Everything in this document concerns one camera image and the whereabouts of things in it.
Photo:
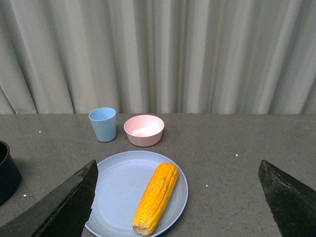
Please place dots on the pink plastic bowl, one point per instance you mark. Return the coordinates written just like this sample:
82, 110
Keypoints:
144, 130

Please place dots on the light blue plastic plate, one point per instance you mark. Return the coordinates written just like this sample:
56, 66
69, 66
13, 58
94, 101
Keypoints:
122, 180

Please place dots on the light blue plastic cup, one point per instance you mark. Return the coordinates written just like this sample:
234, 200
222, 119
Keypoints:
103, 121

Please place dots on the yellow corn cob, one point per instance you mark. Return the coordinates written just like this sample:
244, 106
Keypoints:
155, 199

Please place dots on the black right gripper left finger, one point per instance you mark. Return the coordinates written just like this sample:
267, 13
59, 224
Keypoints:
61, 213

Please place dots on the dark blue saucepan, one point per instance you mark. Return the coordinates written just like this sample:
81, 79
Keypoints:
10, 177

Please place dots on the grey pleated curtain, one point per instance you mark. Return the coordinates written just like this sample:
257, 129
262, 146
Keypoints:
158, 56

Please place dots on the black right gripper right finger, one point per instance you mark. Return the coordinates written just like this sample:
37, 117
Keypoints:
292, 203

